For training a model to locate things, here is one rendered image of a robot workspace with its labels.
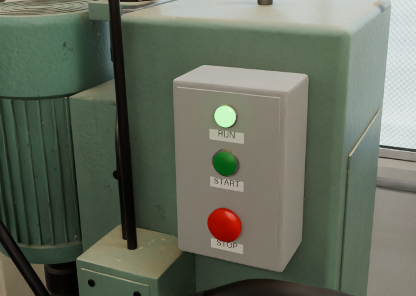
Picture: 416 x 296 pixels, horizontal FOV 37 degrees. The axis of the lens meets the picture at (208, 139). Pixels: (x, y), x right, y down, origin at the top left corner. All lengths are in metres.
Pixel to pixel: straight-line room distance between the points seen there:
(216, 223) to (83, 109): 0.24
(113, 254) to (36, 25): 0.27
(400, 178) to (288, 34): 1.54
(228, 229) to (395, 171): 1.54
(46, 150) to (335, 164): 0.36
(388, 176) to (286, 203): 1.54
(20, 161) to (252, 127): 0.36
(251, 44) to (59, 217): 0.36
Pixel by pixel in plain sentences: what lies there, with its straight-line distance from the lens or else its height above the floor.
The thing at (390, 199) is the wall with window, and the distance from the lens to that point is 2.07.
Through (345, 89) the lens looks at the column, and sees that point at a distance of 0.53.
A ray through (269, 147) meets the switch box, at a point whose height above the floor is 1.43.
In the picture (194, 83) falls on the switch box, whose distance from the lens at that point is 0.50.
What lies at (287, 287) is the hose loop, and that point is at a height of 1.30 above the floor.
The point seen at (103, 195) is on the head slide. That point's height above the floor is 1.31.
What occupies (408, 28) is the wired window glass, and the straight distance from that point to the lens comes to 1.98.
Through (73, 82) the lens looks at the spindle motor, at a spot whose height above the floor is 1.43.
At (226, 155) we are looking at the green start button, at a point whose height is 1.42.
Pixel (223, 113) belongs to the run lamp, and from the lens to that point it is 0.48.
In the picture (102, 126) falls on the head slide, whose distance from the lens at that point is 0.68.
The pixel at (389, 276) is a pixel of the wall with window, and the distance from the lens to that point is 2.20.
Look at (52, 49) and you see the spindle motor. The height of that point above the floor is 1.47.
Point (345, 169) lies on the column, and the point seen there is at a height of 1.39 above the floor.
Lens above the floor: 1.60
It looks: 20 degrees down
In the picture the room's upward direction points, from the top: 1 degrees counter-clockwise
